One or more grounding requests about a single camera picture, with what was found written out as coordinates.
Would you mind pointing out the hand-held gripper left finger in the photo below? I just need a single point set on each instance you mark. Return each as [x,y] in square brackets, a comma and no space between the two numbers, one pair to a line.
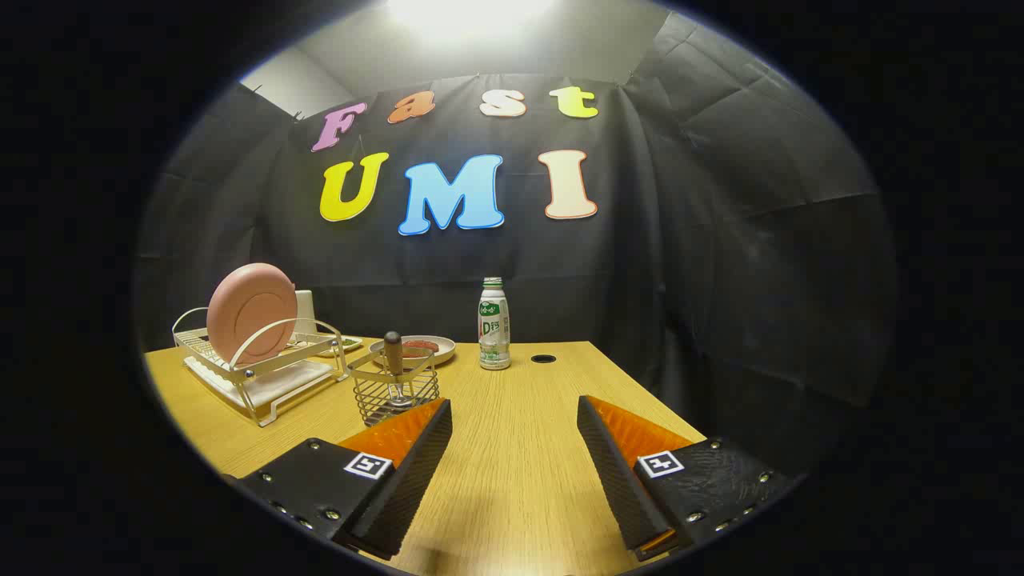
[416,472]

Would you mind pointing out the brown meat slice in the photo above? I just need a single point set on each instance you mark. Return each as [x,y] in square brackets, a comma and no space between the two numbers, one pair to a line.
[420,347]

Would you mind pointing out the white divided dish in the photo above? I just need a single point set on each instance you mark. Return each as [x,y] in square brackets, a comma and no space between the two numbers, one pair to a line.
[349,346]

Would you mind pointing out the white drip tray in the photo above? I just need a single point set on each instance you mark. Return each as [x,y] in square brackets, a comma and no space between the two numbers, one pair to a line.
[280,384]

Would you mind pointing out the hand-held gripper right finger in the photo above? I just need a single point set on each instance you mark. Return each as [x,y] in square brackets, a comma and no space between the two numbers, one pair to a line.
[612,472]

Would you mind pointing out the beige plate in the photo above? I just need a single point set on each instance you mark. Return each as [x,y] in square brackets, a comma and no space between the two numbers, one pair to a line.
[442,350]

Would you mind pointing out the black backdrop cloth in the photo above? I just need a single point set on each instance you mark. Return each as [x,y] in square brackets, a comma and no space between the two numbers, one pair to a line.
[680,240]

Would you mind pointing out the pink plate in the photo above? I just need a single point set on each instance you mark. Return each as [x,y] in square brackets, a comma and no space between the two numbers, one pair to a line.
[252,312]

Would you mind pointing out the ceiling light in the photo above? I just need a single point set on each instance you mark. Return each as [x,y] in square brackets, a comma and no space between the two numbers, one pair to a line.
[472,14]

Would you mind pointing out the white toaster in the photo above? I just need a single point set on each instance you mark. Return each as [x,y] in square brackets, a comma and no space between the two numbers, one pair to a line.
[306,312]

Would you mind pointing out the white drink bottle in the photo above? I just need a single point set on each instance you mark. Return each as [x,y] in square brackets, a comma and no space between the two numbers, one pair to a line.
[494,328]

